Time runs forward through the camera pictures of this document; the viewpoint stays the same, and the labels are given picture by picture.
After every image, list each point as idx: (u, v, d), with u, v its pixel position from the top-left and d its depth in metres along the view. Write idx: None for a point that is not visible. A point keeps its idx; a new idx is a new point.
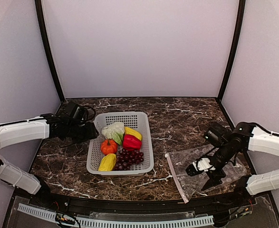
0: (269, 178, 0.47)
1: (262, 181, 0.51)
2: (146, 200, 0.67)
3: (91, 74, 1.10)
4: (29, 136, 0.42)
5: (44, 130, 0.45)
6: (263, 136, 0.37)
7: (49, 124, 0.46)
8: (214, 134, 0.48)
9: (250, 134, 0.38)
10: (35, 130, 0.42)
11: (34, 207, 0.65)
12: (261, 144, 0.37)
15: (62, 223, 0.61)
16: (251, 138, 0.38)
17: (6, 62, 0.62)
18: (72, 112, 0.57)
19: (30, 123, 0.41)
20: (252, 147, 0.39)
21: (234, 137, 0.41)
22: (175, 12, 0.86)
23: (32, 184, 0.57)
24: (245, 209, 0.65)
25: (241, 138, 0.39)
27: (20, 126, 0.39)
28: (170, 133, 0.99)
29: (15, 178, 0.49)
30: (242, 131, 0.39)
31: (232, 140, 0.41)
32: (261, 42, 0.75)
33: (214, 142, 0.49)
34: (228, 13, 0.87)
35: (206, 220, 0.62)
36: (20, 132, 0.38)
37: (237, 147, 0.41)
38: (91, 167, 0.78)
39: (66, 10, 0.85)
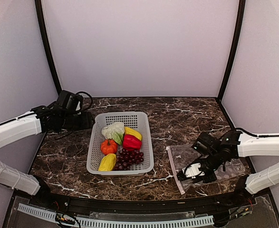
0: (267, 175, 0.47)
1: (260, 179, 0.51)
2: (146, 200, 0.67)
3: (91, 74, 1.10)
4: (23, 134, 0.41)
5: (36, 126, 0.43)
6: (250, 141, 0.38)
7: (39, 118, 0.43)
8: (202, 144, 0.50)
9: (235, 142, 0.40)
10: (27, 128, 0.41)
11: (34, 207, 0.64)
12: (250, 148, 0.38)
15: (62, 223, 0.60)
16: (239, 146, 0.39)
17: (6, 63, 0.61)
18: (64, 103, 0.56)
19: (19, 121, 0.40)
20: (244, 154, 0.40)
21: (223, 147, 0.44)
22: (175, 12, 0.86)
23: (31, 185, 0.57)
24: (245, 209, 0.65)
25: (229, 149, 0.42)
27: (9, 126, 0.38)
28: (170, 133, 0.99)
29: (13, 180, 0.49)
30: (228, 141, 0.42)
31: (221, 150, 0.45)
32: (261, 42, 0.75)
33: (203, 151, 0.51)
34: (228, 13, 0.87)
35: (206, 220, 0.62)
36: (11, 132, 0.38)
37: (226, 156, 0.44)
38: (91, 167, 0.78)
39: (66, 10, 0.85)
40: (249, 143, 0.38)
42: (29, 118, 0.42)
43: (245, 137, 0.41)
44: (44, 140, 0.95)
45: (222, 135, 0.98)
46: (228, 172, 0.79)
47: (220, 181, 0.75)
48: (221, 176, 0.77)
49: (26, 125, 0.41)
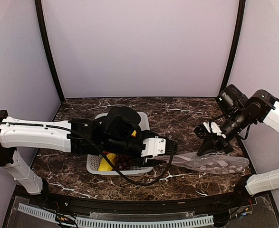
0: (268, 177, 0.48)
1: (261, 180, 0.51)
2: (146, 200, 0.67)
3: (91, 74, 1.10)
4: (45, 144, 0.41)
5: (61, 143, 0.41)
6: None
7: (69, 139, 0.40)
8: (228, 98, 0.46)
9: (272, 104, 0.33)
10: (49, 140, 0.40)
11: (34, 207, 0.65)
12: (276, 120, 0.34)
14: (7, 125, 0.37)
15: (62, 223, 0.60)
16: (271, 111, 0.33)
17: (6, 63, 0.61)
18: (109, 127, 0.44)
19: (44, 131, 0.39)
20: (267, 120, 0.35)
21: (254, 101, 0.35)
22: (175, 12, 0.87)
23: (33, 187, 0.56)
24: (245, 209, 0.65)
25: (262, 105, 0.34)
27: (31, 132, 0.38)
28: (170, 133, 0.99)
29: (22, 176, 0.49)
30: (264, 99, 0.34)
31: (250, 104, 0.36)
32: (261, 42, 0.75)
33: (227, 104, 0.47)
34: (228, 13, 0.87)
35: (206, 220, 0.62)
36: (31, 137, 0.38)
37: (254, 115, 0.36)
38: (91, 167, 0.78)
39: (66, 10, 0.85)
40: None
42: (56, 130, 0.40)
43: None
44: None
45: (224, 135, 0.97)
46: (228, 173, 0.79)
47: (220, 181, 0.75)
48: (221, 176, 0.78)
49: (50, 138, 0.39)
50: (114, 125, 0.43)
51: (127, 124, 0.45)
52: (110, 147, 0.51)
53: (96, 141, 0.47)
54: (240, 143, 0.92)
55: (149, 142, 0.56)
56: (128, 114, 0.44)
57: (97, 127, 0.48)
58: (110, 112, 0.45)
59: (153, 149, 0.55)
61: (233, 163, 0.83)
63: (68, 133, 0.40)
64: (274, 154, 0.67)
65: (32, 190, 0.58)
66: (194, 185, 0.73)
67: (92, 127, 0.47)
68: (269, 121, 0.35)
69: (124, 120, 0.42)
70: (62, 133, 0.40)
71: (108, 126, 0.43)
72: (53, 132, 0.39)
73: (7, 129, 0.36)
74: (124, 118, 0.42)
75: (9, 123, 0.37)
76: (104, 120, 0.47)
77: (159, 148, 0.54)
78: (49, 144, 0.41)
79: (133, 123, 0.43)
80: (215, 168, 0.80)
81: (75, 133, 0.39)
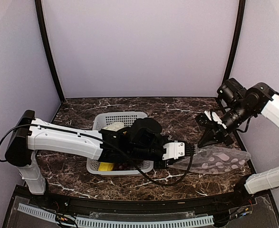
0: (265, 176, 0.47)
1: (259, 179, 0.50)
2: (146, 200, 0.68)
3: (91, 74, 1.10)
4: (73, 150, 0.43)
5: (89, 150, 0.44)
6: None
7: (101, 148, 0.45)
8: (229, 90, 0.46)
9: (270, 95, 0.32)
10: (79, 147, 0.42)
11: (34, 207, 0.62)
12: (273, 113, 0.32)
14: (39, 128, 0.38)
15: (62, 223, 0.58)
16: (269, 102, 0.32)
17: (6, 62, 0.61)
18: (134, 137, 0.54)
19: (78, 138, 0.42)
20: (265, 111, 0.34)
21: (253, 92, 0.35)
22: (175, 11, 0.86)
23: (36, 187, 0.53)
24: (245, 209, 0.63)
25: (260, 95, 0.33)
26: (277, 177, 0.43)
27: (64, 137, 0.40)
28: (170, 133, 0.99)
29: (31, 177, 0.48)
30: (263, 90, 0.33)
31: (249, 96, 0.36)
32: (262, 41, 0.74)
33: (228, 97, 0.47)
34: (228, 13, 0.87)
35: (206, 220, 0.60)
36: (62, 143, 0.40)
37: (254, 105, 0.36)
38: (91, 168, 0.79)
39: (66, 10, 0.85)
40: None
42: (89, 138, 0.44)
43: None
44: None
45: None
46: (228, 173, 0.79)
47: (221, 181, 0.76)
48: (221, 176, 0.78)
49: (81, 145, 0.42)
50: (139, 135, 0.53)
51: (149, 134, 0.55)
52: (136, 154, 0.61)
53: (124, 150, 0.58)
54: (240, 143, 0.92)
55: (170, 146, 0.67)
56: (149, 124, 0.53)
57: (122, 137, 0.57)
58: (135, 124, 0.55)
59: (173, 153, 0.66)
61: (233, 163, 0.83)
63: (100, 143, 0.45)
64: (274, 153, 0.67)
65: (35, 189, 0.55)
66: (194, 185, 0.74)
67: (119, 137, 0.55)
68: (267, 114, 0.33)
69: (149, 130, 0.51)
70: (94, 142, 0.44)
71: (133, 137, 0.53)
72: (86, 140, 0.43)
73: (39, 133, 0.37)
74: (148, 129, 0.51)
75: (41, 126, 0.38)
76: (129, 131, 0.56)
77: (179, 151, 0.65)
78: (75, 150, 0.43)
79: (156, 132, 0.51)
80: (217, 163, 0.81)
81: (108, 144, 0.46)
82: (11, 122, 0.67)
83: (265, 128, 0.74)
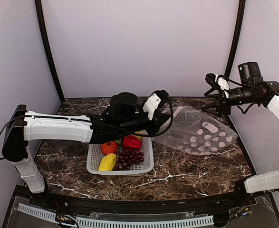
0: (264, 175, 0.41)
1: (257, 177, 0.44)
2: (146, 200, 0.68)
3: (91, 74, 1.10)
4: (66, 136, 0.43)
5: (82, 134, 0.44)
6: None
7: (92, 129, 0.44)
8: (248, 70, 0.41)
9: (277, 91, 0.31)
10: (72, 131, 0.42)
11: (34, 207, 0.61)
12: None
14: (33, 118, 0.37)
15: (62, 223, 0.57)
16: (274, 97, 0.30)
17: (6, 62, 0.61)
18: (116, 112, 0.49)
19: (70, 123, 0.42)
20: (271, 106, 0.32)
21: (263, 86, 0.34)
22: (174, 12, 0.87)
23: (37, 186, 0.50)
24: (245, 209, 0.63)
25: (267, 91, 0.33)
26: (274, 178, 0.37)
27: (57, 124, 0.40)
28: (170, 133, 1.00)
29: (28, 174, 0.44)
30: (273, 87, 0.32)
31: (259, 87, 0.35)
32: (262, 41, 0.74)
33: (243, 78, 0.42)
34: (228, 13, 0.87)
35: (206, 220, 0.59)
36: (55, 129, 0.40)
37: (258, 98, 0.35)
38: (91, 167, 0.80)
39: (66, 10, 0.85)
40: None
42: (80, 122, 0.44)
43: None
44: (45, 140, 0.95)
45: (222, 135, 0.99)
46: (228, 173, 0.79)
47: (220, 181, 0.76)
48: (222, 176, 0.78)
49: (73, 129, 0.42)
50: (118, 110, 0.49)
51: (129, 107, 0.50)
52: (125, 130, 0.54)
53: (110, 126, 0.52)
54: (240, 143, 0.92)
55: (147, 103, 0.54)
56: (125, 97, 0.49)
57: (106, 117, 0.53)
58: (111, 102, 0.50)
59: (150, 106, 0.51)
61: (233, 163, 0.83)
63: (90, 125, 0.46)
64: (274, 153, 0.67)
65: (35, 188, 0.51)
66: (194, 185, 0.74)
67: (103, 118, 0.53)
68: (273, 109, 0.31)
69: (124, 102, 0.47)
70: (86, 125, 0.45)
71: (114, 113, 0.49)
72: (77, 124, 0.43)
73: (33, 122, 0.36)
74: (124, 101, 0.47)
75: (34, 116, 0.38)
76: (109, 110, 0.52)
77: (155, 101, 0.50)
78: (69, 136, 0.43)
79: (133, 103, 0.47)
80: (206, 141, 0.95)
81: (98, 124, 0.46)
82: None
83: (265, 129, 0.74)
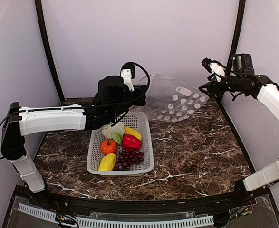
0: (261, 169, 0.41)
1: (255, 173, 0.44)
2: (146, 199, 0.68)
3: (91, 74, 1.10)
4: (63, 127, 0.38)
5: (77, 122, 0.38)
6: (275, 96, 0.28)
7: (85, 116, 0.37)
8: (241, 61, 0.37)
9: (265, 82, 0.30)
10: (67, 121, 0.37)
11: (34, 207, 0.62)
12: (270, 102, 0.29)
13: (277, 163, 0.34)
14: (26, 112, 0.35)
15: (62, 223, 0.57)
16: (263, 89, 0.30)
17: (5, 61, 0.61)
18: (105, 96, 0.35)
19: (63, 112, 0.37)
20: (260, 97, 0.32)
21: (251, 79, 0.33)
22: (174, 12, 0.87)
23: (37, 185, 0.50)
24: (245, 209, 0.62)
25: (255, 83, 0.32)
26: (271, 169, 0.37)
27: (50, 115, 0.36)
28: (170, 133, 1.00)
29: (27, 172, 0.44)
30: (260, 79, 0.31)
31: (246, 80, 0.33)
32: (261, 41, 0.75)
33: (234, 68, 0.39)
34: (227, 14, 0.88)
35: (206, 220, 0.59)
36: (49, 120, 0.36)
37: (245, 90, 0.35)
38: (91, 167, 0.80)
39: (66, 10, 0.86)
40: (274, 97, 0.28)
42: (73, 110, 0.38)
43: (275, 89, 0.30)
44: (45, 140, 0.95)
45: (222, 135, 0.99)
46: (228, 173, 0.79)
47: (221, 181, 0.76)
48: (222, 176, 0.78)
49: (66, 118, 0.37)
50: (107, 96, 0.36)
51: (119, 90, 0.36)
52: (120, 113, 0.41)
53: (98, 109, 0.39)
54: (240, 143, 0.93)
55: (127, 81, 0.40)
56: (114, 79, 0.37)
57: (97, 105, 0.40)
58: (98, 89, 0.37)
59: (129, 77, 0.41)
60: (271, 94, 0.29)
61: (233, 163, 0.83)
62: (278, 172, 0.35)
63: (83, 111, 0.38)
64: (273, 153, 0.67)
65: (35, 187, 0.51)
66: (193, 184, 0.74)
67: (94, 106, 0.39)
68: (263, 99, 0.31)
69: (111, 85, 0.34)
70: (80, 111, 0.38)
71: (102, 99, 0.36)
72: (70, 111, 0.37)
73: (26, 116, 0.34)
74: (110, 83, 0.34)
75: (28, 109, 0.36)
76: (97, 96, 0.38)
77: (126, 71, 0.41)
78: (66, 127, 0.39)
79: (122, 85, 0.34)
80: (182, 106, 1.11)
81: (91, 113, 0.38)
82: None
83: (264, 129, 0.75)
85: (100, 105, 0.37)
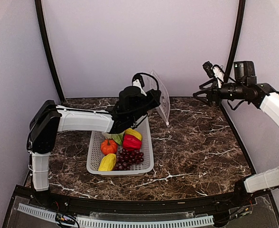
0: (264, 173, 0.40)
1: (256, 176, 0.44)
2: (146, 200, 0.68)
3: (91, 74, 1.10)
4: (92, 126, 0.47)
5: (106, 124, 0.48)
6: (276, 104, 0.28)
7: (113, 120, 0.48)
8: (243, 69, 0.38)
9: (268, 92, 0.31)
10: (98, 122, 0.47)
11: (34, 207, 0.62)
12: (272, 110, 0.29)
13: None
14: (65, 110, 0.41)
15: (62, 223, 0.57)
16: (265, 98, 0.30)
17: (5, 62, 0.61)
18: (126, 105, 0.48)
19: (95, 115, 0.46)
20: (263, 107, 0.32)
21: (254, 87, 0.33)
22: (174, 12, 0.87)
23: (42, 183, 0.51)
24: (245, 209, 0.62)
25: (258, 92, 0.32)
26: (274, 175, 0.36)
27: (85, 115, 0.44)
28: (170, 133, 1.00)
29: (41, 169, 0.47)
30: (263, 87, 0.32)
31: (250, 88, 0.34)
32: (261, 41, 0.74)
33: (236, 74, 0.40)
34: (228, 14, 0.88)
35: (206, 220, 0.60)
36: (83, 119, 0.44)
37: (249, 99, 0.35)
38: (91, 167, 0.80)
39: (66, 10, 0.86)
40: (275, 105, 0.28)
42: (103, 114, 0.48)
43: (278, 98, 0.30)
44: None
45: (222, 135, 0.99)
46: (228, 173, 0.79)
47: (220, 181, 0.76)
48: (222, 176, 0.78)
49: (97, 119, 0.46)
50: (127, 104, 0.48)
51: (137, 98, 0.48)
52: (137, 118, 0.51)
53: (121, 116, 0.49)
54: (240, 143, 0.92)
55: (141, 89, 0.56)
56: (132, 90, 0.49)
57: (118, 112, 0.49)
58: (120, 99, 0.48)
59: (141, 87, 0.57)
60: (274, 102, 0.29)
61: (233, 163, 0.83)
62: None
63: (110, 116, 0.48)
64: (274, 154, 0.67)
65: (40, 185, 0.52)
66: (193, 185, 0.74)
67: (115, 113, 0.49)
68: (265, 109, 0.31)
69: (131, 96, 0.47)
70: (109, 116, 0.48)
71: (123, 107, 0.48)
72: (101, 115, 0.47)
73: (66, 113, 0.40)
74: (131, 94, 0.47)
75: (66, 109, 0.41)
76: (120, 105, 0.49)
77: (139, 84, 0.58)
78: (94, 127, 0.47)
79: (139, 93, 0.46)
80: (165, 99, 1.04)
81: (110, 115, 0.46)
82: (11, 123, 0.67)
83: (265, 129, 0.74)
85: (122, 111, 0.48)
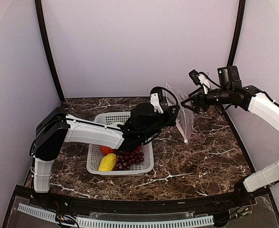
0: (262, 170, 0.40)
1: (255, 174, 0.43)
2: (146, 200, 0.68)
3: (91, 74, 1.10)
4: (100, 139, 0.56)
5: (112, 139, 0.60)
6: (266, 103, 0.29)
7: (122, 137, 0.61)
8: (227, 74, 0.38)
9: (254, 93, 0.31)
10: (105, 136, 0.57)
11: (34, 207, 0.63)
12: (262, 110, 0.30)
13: None
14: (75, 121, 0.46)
15: (62, 223, 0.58)
16: (253, 99, 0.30)
17: (5, 63, 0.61)
18: (136, 122, 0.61)
19: (104, 130, 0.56)
20: (251, 108, 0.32)
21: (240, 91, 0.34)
22: (174, 12, 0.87)
23: (42, 185, 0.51)
24: (245, 209, 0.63)
25: (245, 96, 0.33)
26: (272, 170, 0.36)
27: (95, 129, 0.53)
28: (170, 133, 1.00)
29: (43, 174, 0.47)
30: (247, 90, 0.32)
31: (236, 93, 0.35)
32: (261, 41, 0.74)
33: (221, 80, 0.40)
34: (228, 14, 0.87)
35: (206, 220, 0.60)
36: (92, 133, 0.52)
37: (235, 103, 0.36)
38: (91, 167, 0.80)
39: (66, 11, 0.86)
40: (265, 105, 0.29)
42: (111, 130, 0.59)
43: (264, 98, 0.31)
44: None
45: (222, 135, 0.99)
46: (228, 173, 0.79)
47: (221, 181, 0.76)
48: (222, 176, 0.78)
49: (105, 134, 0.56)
50: (137, 121, 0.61)
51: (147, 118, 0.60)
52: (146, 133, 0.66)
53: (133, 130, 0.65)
54: (240, 143, 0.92)
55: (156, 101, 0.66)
56: (143, 110, 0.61)
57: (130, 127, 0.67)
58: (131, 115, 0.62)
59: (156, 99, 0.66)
60: (263, 104, 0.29)
61: (233, 163, 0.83)
62: None
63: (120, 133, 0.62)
64: (273, 155, 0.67)
65: (40, 187, 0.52)
66: (193, 185, 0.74)
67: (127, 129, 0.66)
68: (254, 110, 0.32)
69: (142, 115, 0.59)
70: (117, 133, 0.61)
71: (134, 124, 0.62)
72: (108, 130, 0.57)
73: (76, 125, 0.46)
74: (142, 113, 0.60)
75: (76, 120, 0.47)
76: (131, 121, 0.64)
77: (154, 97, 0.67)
78: (101, 140, 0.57)
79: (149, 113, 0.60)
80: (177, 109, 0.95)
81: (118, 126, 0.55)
82: (11, 123, 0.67)
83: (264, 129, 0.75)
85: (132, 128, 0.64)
